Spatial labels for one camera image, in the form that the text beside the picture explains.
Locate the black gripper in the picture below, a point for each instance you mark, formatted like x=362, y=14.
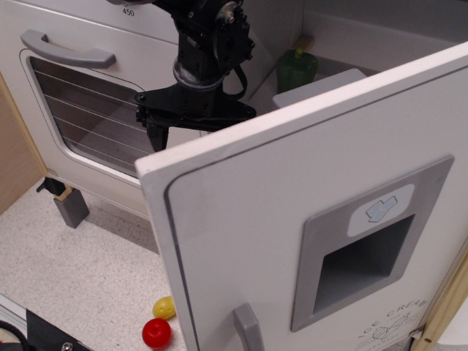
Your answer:
x=176, y=106

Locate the white toy fridge door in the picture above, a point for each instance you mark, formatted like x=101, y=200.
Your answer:
x=228, y=209

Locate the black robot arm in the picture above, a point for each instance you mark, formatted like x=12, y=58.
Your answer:
x=213, y=42

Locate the grey box inside fridge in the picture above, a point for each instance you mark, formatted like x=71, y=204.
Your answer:
x=316, y=88

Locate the white toy oven door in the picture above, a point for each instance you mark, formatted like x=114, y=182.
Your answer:
x=83, y=123

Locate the grey toy kitchen leg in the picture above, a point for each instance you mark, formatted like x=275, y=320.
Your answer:
x=73, y=209

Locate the black clamp on leg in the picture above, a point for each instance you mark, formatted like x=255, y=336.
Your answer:
x=53, y=186

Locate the light wooden side panel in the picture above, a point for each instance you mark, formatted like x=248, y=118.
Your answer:
x=21, y=165

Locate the green toy bell pepper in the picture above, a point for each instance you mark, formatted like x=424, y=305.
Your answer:
x=294, y=69

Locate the yellow toy potato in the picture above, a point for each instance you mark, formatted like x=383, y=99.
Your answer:
x=164, y=308

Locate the red toy tomato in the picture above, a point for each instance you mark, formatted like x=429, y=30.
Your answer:
x=157, y=333

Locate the grey ice dispenser panel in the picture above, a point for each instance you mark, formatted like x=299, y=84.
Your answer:
x=364, y=244

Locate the grey oven door handle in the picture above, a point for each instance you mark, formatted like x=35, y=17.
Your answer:
x=37, y=42

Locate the grey fridge door handle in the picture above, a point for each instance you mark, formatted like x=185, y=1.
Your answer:
x=248, y=328

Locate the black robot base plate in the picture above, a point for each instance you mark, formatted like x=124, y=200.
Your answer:
x=27, y=331

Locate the light wooden right post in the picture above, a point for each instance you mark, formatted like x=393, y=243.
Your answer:
x=449, y=303

